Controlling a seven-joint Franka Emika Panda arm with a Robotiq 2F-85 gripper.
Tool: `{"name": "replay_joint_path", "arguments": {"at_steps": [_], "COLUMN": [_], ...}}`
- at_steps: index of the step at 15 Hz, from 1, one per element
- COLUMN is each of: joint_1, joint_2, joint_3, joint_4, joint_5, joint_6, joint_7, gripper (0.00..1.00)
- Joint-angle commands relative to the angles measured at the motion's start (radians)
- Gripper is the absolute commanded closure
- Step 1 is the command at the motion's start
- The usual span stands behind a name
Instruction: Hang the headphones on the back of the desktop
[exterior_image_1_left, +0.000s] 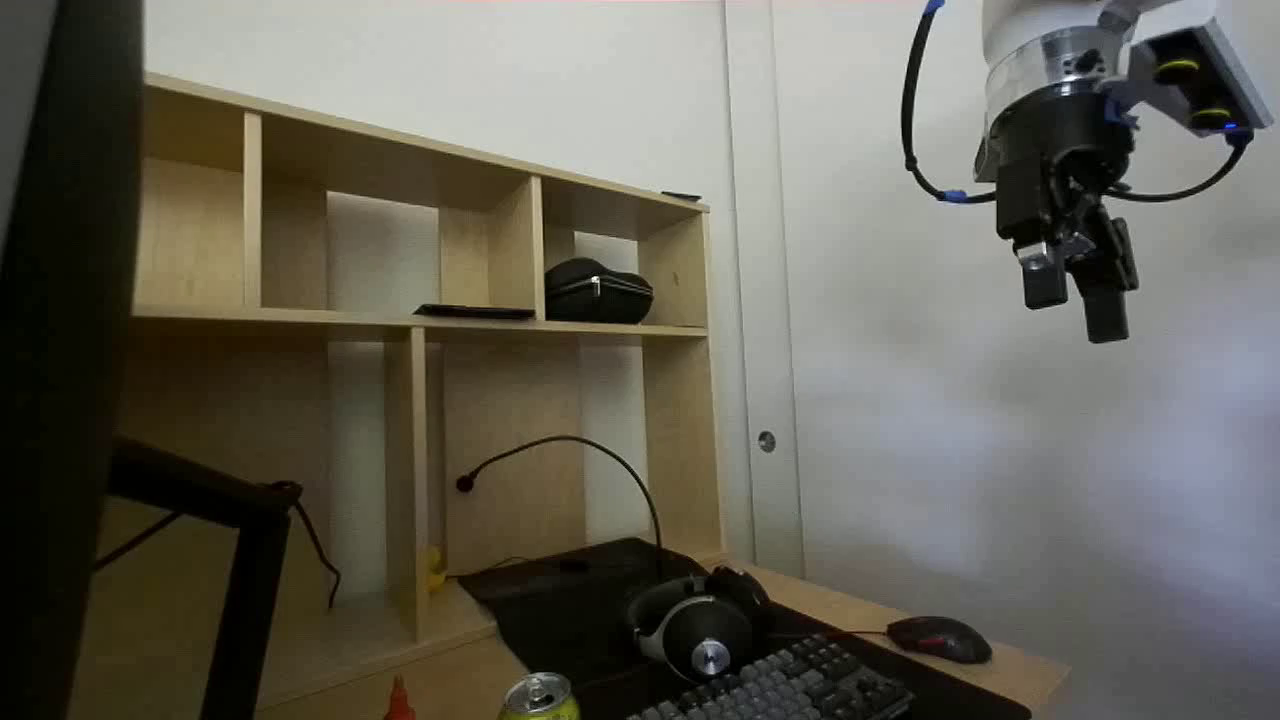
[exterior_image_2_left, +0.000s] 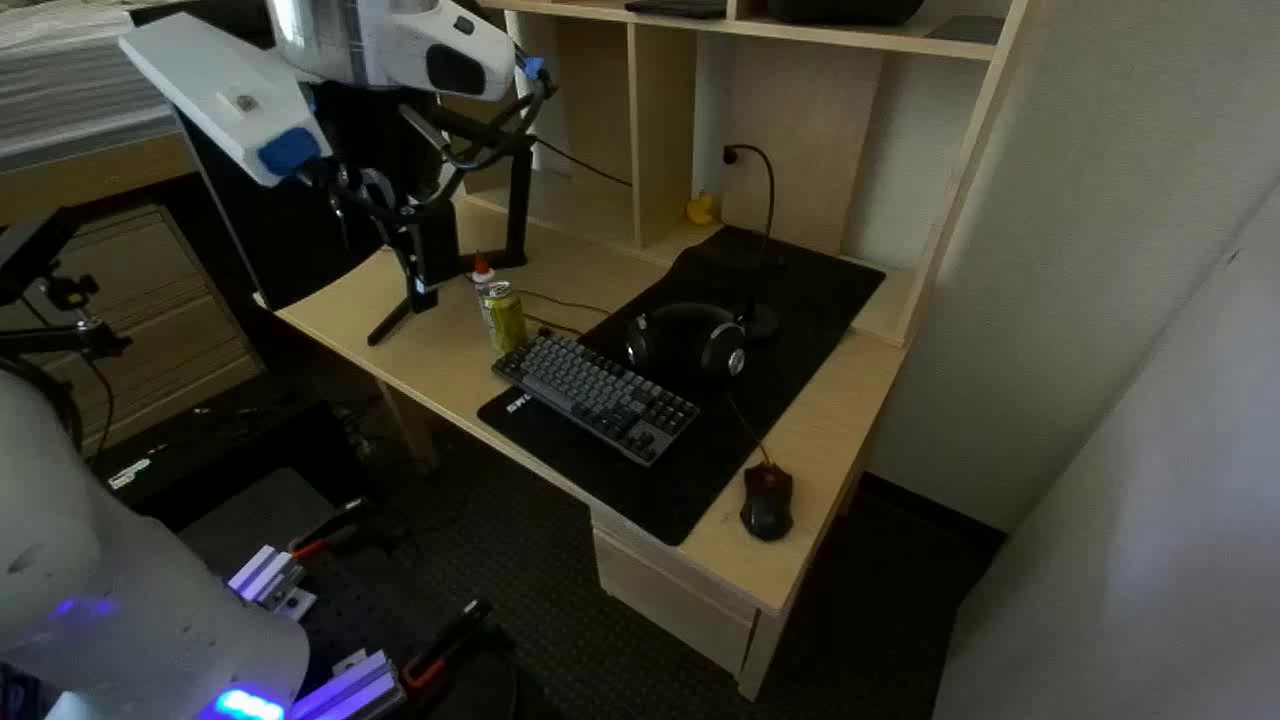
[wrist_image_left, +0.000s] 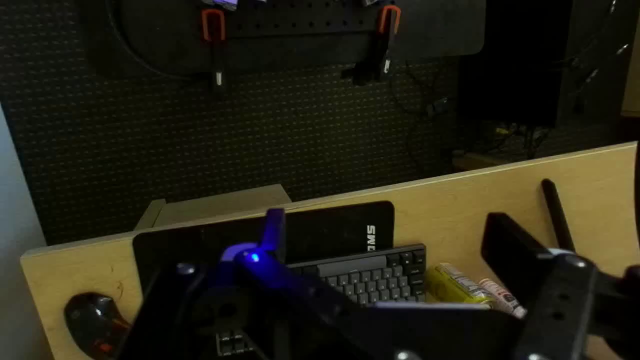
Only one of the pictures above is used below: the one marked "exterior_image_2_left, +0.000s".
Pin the light wooden desk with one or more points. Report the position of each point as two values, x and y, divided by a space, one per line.
716 589

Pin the black silver headphones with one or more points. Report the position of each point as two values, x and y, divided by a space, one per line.
684 344

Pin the wooden shelf hutch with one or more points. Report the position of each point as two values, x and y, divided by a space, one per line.
848 142

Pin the black camera tripod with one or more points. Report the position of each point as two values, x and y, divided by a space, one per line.
63 322

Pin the black device on shelf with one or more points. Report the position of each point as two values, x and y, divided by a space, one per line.
786 8

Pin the black computer mouse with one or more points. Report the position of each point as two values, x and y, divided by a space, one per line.
764 503

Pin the green drink can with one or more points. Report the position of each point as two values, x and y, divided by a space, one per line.
500 313

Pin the small red-capped bottle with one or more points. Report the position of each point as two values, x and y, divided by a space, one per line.
483 275

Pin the small yellow object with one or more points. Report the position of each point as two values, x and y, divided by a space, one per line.
700 211

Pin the grey mechanical keyboard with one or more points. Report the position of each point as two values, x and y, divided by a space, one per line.
607 399

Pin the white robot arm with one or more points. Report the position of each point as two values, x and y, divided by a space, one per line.
124 622

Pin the white radiator unit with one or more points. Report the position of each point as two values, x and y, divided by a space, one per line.
64 77

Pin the black desk mat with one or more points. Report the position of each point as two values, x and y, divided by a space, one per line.
794 306

